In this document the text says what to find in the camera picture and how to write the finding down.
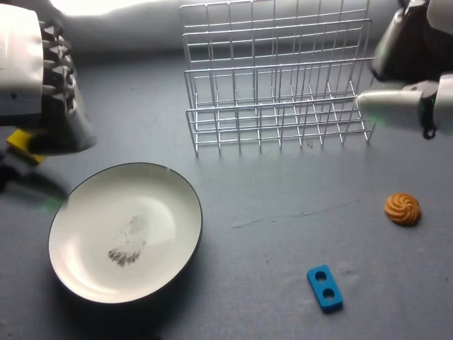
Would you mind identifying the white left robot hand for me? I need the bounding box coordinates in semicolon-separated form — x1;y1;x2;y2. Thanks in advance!
0;6;98;205

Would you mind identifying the white plate with dark rim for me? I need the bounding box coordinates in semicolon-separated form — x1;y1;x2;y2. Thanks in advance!
48;161;205;310

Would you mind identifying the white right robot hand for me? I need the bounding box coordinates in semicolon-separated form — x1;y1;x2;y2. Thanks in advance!
356;0;453;140

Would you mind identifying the blue block with two holes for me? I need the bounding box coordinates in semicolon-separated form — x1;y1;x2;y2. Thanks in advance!
306;263;345;314

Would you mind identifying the silver wire plate rack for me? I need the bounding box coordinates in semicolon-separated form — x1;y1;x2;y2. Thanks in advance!
178;0;377;157

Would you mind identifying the orange swirl cookie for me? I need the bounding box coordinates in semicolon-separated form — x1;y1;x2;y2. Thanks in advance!
384;192;422;227

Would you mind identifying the yellow rectangular block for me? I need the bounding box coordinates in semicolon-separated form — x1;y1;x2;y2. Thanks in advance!
6;129;45;166

